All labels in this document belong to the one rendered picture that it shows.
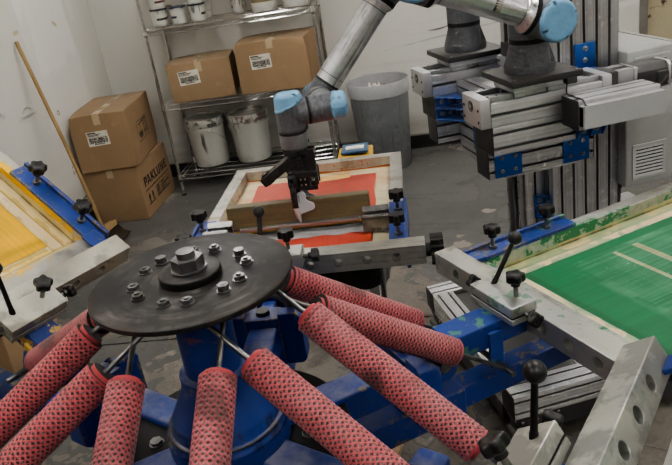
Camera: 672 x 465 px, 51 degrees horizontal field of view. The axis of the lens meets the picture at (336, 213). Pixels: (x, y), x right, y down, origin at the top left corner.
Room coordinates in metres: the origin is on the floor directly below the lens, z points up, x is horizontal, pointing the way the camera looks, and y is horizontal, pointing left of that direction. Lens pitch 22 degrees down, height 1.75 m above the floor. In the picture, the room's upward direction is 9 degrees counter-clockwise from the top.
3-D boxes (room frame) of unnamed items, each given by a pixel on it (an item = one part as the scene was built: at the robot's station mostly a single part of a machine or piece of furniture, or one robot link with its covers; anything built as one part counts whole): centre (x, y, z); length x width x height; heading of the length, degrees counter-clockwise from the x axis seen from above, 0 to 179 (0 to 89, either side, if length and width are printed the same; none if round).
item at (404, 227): (1.70, -0.16, 0.97); 0.30 x 0.05 x 0.07; 172
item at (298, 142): (1.86, 0.08, 1.22); 0.08 x 0.08 x 0.05
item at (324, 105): (1.89, -0.02, 1.30); 0.11 x 0.11 x 0.08; 8
